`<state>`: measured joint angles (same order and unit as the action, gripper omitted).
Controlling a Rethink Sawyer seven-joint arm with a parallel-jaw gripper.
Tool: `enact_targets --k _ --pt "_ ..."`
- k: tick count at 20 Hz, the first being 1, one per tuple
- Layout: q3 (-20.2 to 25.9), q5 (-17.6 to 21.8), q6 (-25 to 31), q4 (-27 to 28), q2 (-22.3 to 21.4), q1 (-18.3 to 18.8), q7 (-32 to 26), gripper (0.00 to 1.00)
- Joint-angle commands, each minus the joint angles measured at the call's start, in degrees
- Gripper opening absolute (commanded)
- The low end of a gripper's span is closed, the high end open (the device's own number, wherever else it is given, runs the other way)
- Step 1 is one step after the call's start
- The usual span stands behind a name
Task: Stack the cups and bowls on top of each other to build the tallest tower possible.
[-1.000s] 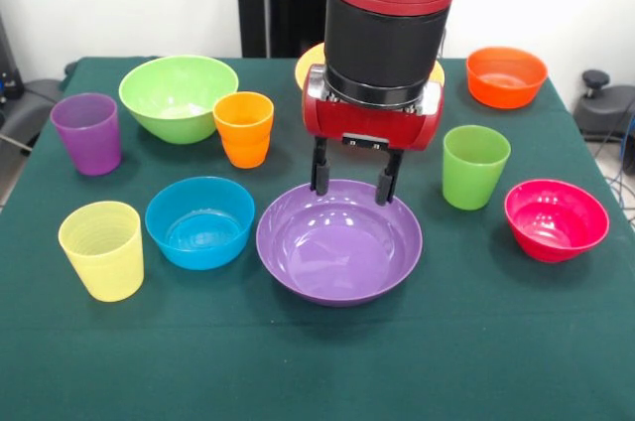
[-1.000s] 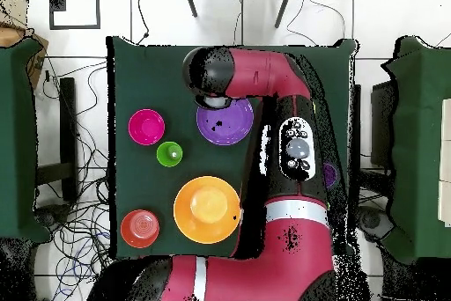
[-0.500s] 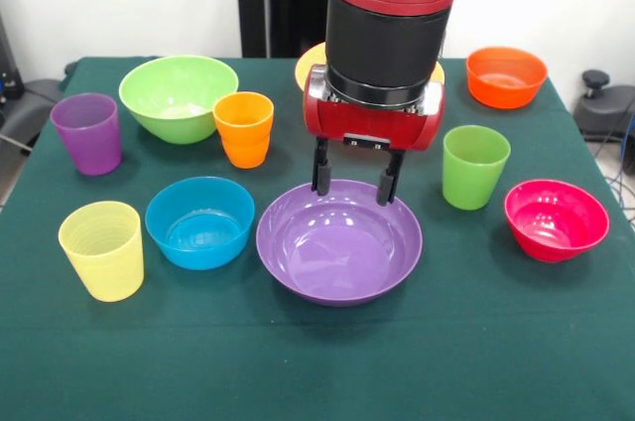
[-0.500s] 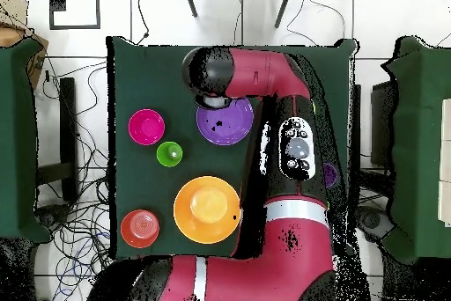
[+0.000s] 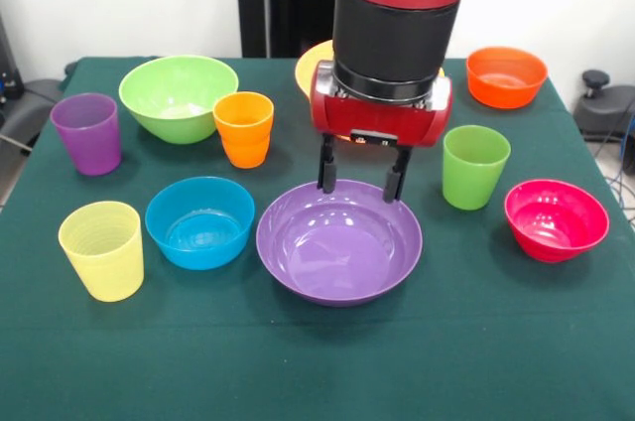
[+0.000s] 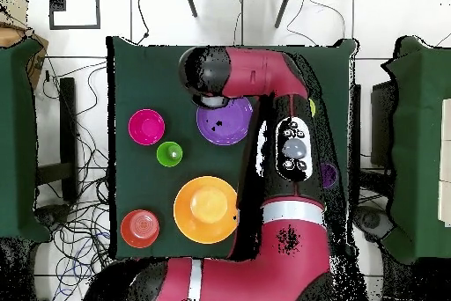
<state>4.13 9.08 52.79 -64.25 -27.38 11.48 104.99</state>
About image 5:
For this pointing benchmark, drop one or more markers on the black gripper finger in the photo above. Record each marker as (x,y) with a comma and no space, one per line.
(392,185)
(327,175)

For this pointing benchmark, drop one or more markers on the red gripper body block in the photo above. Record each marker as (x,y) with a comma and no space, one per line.
(377,118)

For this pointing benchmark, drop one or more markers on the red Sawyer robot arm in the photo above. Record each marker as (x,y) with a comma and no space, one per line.
(392,34)

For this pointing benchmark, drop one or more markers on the purple bowl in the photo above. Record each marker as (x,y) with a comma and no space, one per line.
(342,252)

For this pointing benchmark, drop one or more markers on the green cup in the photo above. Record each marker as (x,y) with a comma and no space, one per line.
(471,178)

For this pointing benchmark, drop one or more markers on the large yellow-orange bowl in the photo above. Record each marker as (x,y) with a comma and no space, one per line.
(312,68)

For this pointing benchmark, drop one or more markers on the orange cup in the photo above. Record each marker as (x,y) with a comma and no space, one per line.
(245,143)

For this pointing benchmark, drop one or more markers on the red-orange bowl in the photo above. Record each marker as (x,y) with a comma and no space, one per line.
(506,91)

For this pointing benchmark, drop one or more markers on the blue bowl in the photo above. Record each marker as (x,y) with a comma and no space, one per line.
(198,237)

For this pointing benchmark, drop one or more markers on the pink bowl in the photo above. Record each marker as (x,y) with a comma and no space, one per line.
(555,227)

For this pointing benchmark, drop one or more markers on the green bowl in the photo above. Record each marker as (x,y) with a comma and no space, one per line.
(168,93)

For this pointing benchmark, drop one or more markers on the dark green tablecloth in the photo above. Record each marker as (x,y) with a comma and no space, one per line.
(317,366)

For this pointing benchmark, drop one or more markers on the dark grey stand base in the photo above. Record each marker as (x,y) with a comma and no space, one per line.
(605,113)
(30,108)

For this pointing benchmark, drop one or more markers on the purple cup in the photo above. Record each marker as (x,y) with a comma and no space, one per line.
(91,143)

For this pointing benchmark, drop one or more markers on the yellow cup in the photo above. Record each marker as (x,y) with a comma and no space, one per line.
(104,262)

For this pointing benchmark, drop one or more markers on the black electronic device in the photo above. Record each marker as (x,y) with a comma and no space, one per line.
(7,68)

